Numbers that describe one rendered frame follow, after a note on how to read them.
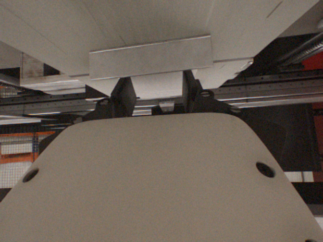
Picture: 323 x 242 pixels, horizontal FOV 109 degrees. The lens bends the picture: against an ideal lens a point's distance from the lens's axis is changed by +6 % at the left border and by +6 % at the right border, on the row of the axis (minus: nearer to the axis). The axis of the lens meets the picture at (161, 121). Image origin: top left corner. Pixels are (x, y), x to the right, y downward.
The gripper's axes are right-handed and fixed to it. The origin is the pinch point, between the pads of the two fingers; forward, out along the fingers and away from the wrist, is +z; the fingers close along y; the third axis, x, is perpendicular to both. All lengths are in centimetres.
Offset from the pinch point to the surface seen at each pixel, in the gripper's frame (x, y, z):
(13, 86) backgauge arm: -11, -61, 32
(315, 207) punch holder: -14.8, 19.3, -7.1
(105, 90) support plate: -2.0, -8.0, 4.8
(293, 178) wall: -602, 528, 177
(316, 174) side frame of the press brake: -75, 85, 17
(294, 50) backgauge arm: -9, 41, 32
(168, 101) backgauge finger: -8.3, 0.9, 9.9
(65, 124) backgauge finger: -21.0, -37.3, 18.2
